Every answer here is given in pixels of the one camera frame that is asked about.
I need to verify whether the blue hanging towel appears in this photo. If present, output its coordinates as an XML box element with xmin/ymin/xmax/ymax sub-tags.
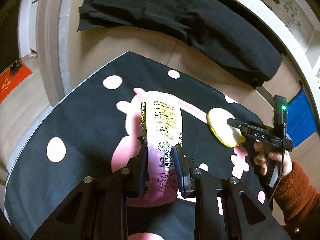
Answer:
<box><xmin>287</xmin><ymin>89</ymin><xmax>317</xmax><ymax>148</ymax></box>

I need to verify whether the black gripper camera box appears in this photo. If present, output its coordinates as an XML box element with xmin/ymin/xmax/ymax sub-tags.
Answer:
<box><xmin>273</xmin><ymin>95</ymin><xmax>287</xmax><ymax>138</ymax></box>

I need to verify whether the cartoon couple wall sticker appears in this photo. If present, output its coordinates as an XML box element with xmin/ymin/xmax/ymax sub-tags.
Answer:
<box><xmin>261</xmin><ymin>0</ymin><xmax>310</xmax><ymax>30</ymax></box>

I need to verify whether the pink yellow snack bag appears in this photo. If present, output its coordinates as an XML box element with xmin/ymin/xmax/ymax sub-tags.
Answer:
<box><xmin>127</xmin><ymin>89</ymin><xmax>183</xmax><ymax>207</ymax></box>

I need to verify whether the white kitchen countertop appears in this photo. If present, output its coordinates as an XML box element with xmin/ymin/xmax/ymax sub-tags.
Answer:
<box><xmin>234</xmin><ymin>0</ymin><xmax>319</xmax><ymax>117</ymax></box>

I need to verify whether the black hanging cloth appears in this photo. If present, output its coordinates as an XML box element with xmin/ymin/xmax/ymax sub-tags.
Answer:
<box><xmin>78</xmin><ymin>0</ymin><xmax>286</xmax><ymax>88</ymax></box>

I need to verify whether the black pink patterned table mat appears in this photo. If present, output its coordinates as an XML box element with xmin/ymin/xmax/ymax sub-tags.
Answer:
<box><xmin>4</xmin><ymin>52</ymin><xmax>262</xmax><ymax>239</ymax></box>

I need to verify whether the yellow round sponge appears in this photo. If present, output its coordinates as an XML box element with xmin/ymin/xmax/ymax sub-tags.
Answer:
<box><xmin>207</xmin><ymin>107</ymin><xmax>246</xmax><ymax>148</ymax></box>

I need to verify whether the red paper floor sign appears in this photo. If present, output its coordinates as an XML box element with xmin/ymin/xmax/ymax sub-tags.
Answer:
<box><xmin>0</xmin><ymin>59</ymin><xmax>33</xmax><ymax>103</ymax></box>

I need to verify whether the orange sleeved right forearm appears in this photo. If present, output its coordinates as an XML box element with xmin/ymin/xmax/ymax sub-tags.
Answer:
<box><xmin>274</xmin><ymin>161</ymin><xmax>320</xmax><ymax>239</ymax></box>

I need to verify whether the person's right hand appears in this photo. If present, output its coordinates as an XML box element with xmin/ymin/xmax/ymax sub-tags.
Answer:
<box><xmin>254</xmin><ymin>141</ymin><xmax>293</xmax><ymax>179</ymax></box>

